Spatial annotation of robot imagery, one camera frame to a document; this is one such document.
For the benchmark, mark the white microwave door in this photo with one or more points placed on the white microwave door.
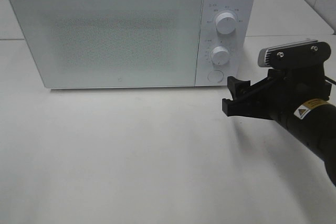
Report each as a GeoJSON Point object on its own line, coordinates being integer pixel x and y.
{"type": "Point", "coordinates": [112, 43]}

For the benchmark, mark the white timer knob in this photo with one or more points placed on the white timer knob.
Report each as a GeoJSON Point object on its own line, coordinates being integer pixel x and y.
{"type": "Point", "coordinates": [220, 56]}

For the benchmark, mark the white microwave oven body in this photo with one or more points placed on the white microwave oven body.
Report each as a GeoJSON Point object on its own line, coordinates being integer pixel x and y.
{"type": "Point", "coordinates": [210, 38]}

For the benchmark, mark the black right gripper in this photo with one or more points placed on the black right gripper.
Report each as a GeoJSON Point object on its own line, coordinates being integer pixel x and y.
{"type": "Point", "coordinates": [297, 101]}

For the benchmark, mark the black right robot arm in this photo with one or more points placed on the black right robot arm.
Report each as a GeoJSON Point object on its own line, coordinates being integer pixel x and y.
{"type": "Point", "coordinates": [320, 142]}

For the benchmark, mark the white upper power knob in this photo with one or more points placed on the white upper power knob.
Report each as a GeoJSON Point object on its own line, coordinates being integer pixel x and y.
{"type": "Point", "coordinates": [225, 22]}

